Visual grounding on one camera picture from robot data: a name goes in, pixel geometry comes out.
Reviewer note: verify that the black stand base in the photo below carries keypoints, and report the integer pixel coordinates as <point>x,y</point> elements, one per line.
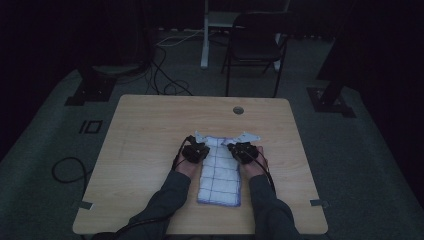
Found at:
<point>330,101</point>
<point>91,90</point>

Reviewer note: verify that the black folding chair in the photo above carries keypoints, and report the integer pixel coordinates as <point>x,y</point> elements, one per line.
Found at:
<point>256,46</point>

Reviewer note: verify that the person's left hand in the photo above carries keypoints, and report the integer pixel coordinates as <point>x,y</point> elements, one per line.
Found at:
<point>186,168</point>

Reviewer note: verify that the round grey stand base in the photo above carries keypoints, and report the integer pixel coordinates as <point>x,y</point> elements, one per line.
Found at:
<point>116,69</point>

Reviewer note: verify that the grey table grommet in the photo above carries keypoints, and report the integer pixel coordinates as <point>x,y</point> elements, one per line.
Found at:
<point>238,110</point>

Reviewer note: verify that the person's right hand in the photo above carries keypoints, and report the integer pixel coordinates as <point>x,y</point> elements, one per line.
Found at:
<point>255,168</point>

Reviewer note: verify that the white blue-checked cloth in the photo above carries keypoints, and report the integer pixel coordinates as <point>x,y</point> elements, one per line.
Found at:
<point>220,180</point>

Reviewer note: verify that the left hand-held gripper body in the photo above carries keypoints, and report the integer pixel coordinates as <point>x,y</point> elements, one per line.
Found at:
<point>193,153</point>

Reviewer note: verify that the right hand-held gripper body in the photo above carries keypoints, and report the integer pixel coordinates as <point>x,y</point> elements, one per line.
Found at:
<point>248,151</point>

